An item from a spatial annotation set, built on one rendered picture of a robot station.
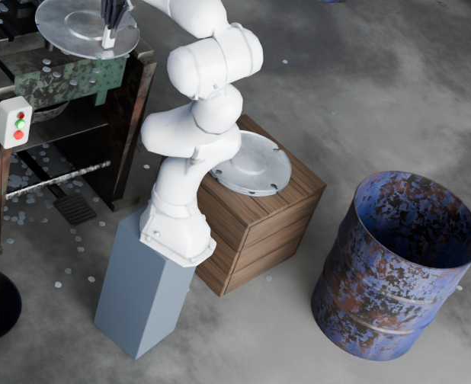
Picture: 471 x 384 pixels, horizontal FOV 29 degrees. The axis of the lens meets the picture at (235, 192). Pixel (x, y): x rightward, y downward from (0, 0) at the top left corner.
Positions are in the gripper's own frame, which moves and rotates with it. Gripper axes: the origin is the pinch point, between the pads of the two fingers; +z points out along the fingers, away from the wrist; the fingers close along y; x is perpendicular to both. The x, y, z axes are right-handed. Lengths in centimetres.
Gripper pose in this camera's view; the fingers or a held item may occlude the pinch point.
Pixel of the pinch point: (109, 36)
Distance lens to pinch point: 251.4
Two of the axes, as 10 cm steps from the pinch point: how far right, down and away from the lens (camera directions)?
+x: 7.4, -2.9, 6.1
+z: -2.6, 7.1, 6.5
